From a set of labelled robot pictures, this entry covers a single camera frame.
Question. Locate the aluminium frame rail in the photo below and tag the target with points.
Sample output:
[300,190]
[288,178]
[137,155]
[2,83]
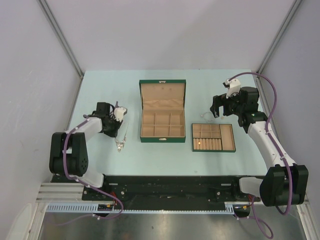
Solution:
[61,192]

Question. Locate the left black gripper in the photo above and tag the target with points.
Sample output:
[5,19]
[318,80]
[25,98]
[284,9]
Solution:
[114,133]

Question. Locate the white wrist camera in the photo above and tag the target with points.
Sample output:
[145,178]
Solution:
[119,113]
[233,86]

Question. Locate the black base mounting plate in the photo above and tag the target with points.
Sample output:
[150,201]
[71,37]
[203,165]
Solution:
[216,188]

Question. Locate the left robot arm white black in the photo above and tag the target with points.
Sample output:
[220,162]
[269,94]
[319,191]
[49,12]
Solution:
[68,150]

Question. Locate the white slotted cable duct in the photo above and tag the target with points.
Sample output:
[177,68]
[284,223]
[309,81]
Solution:
[104,208]

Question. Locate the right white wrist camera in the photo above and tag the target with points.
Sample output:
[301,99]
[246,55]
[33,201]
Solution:
[233,86]

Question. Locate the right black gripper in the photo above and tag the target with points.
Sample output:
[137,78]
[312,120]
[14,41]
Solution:
[221,100]

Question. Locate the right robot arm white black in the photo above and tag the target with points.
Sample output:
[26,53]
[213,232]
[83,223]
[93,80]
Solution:
[285,182]

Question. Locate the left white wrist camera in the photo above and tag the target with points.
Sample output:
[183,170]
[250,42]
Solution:
[119,113]

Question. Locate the green jewelry box beige lining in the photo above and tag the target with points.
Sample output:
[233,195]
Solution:
[163,110]

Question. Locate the green jewelry tray insert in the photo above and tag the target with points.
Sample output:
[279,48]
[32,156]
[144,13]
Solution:
[213,137]

